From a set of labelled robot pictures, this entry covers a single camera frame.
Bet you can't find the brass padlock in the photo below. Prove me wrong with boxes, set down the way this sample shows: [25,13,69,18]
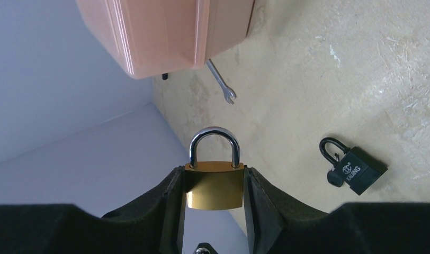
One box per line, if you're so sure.
[185,126,245,211]

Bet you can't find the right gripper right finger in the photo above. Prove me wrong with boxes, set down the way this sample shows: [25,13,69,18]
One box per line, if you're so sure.
[243,167,327,253]

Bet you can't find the black padlock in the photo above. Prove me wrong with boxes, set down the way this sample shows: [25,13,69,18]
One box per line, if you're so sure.
[319,137,388,195]

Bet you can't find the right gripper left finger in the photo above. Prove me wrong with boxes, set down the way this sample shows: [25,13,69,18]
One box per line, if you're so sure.
[103,167,185,253]

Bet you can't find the black key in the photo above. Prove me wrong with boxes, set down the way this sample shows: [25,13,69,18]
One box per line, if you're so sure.
[327,170,344,187]

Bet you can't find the pink plastic toolbox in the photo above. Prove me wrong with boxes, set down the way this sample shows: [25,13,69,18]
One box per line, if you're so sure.
[77,0,254,79]

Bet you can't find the silver open-end wrench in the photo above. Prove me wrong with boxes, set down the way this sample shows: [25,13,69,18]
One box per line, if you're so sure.
[206,59,237,105]

